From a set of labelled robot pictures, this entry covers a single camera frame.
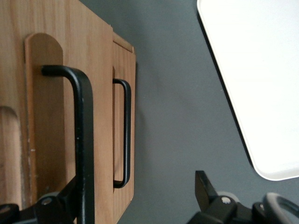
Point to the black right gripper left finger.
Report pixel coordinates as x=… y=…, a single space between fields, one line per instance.
x=53 y=210

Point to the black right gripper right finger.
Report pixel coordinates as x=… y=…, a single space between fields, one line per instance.
x=217 y=210

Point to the wooden drawer front panel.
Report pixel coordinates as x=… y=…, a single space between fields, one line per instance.
x=118 y=128

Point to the light wooden drawer cabinet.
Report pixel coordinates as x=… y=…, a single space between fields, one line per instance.
x=121 y=43

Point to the cream rectangular plastic tray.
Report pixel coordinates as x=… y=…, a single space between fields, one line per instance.
x=257 y=70

